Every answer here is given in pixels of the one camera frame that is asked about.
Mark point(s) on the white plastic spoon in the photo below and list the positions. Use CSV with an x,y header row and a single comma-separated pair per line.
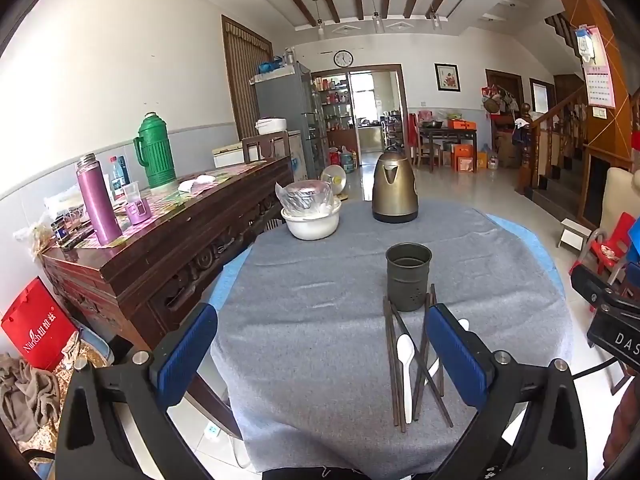
x,y
405,349
418,402

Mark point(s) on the person's dark clothing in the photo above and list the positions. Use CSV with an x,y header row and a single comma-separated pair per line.
x,y
315,475

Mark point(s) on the bronze electric kettle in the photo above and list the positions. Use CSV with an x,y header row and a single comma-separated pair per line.
x,y
395,190

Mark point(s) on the pink wall calendar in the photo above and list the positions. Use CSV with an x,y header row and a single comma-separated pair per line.
x,y
600,85

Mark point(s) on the flat orange gift box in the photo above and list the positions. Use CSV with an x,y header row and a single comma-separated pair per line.
x,y
460,125

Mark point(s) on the wooden chair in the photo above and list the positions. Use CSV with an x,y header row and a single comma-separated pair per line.
x,y
265,136

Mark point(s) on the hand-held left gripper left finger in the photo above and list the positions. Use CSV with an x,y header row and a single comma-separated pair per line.
x,y
187,355

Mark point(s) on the red plastic chair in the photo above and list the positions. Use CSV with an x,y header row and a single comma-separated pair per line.
x,y
620,230

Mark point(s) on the green thermos jug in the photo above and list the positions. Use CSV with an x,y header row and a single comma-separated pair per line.
x,y
157,155

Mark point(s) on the white crumpled cloth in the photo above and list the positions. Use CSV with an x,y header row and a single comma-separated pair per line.
x,y
197,182

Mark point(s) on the grey refrigerator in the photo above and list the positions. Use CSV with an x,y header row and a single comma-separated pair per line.
x,y
282,100

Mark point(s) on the pink checkered sideboard cover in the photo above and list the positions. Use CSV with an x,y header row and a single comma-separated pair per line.
x,y
165,200

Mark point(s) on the upright orange gift box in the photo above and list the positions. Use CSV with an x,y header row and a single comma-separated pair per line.
x,y
463,159

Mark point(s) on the round wall clock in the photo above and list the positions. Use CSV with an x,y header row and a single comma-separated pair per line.
x,y
343,58

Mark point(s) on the white rice cooker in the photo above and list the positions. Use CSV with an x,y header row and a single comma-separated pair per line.
x,y
271,126

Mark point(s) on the grey tablecloth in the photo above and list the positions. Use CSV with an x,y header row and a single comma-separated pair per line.
x,y
310,335

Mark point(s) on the dark wooden side table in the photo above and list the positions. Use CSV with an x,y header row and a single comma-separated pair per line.
x,y
450,134

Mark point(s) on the light blue table cover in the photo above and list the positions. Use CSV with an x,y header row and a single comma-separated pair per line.
x,y
225,280

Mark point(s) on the framed flower picture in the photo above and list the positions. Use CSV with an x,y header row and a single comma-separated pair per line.
x,y
446,77

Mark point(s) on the clear bottle with red cap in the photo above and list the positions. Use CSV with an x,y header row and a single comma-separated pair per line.
x,y
116,180

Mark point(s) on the clear plastic cup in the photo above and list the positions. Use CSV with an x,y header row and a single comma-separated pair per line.
x,y
131,192

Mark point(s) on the red paper bag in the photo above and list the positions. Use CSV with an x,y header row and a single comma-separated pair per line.
x,y
37,330

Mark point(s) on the crumpled clear plastic bag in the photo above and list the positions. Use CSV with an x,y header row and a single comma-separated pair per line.
x,y
35,240

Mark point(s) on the glass shelf of bottles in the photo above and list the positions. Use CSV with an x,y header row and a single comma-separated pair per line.
x,y
332,105

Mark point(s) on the round electric heater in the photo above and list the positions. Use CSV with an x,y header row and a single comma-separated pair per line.
x,y
334,177

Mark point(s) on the beige armchair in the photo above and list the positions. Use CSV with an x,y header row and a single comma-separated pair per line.
x,y
620,190

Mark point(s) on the white step stool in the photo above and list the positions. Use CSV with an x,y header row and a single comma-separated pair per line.
x,y
575,227

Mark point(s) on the purple vacuum flask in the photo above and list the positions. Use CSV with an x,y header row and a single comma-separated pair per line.
x,y
100,205

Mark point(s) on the dark grey utensil holder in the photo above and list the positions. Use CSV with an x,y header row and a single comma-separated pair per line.
x,y
407,280

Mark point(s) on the blue bottle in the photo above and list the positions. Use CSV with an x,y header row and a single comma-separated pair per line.
x,y
125,170

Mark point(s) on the purple plastic cup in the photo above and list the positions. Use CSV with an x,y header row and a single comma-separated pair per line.
x,y
136,212

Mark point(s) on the clear water jug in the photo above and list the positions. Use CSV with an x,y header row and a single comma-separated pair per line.
x,y
493,159

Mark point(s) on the glass jar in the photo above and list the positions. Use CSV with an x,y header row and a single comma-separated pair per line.
x,y
289,56

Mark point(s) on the white plastic basin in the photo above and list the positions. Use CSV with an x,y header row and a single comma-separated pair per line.
x,y
310,227

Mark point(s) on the glass pendant lamp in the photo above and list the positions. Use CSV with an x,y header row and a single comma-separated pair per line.
x,y
377,24
436,20
320,29

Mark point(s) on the plastic-wrapped metal pot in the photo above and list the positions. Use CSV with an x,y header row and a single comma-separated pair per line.
x,y
305,195

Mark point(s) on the wooden staircase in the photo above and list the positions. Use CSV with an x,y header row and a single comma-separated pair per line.
x,y
560,185

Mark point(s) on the carved dark wooden sideboard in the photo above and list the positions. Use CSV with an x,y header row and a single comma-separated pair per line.
x,y
150,260

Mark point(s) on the grey-brown towel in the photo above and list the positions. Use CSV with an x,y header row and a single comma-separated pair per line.
x,y
25,395

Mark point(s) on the basin of brown grain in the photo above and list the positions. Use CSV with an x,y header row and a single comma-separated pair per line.
x,y
95,355

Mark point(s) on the person's right forearm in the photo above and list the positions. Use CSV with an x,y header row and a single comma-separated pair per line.
x,y
627,435

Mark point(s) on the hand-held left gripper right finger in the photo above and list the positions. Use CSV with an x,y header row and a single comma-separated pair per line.
x,y
455,355

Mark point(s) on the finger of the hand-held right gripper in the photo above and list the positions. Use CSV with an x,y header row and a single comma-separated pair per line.
x,y
590,287

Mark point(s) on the blue water jug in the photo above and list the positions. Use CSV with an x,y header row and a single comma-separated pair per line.
x,y
348,160

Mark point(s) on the white power strip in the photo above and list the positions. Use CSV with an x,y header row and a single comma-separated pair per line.
x,y
213,430

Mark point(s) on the white chest appliance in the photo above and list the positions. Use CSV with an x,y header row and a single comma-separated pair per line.
x,y
227,157

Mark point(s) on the brown door curtain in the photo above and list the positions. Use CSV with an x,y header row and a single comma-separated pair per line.
x,y
245,85

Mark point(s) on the bundle of dark chopsticks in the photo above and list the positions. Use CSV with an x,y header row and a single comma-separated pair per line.
x,y
391,360

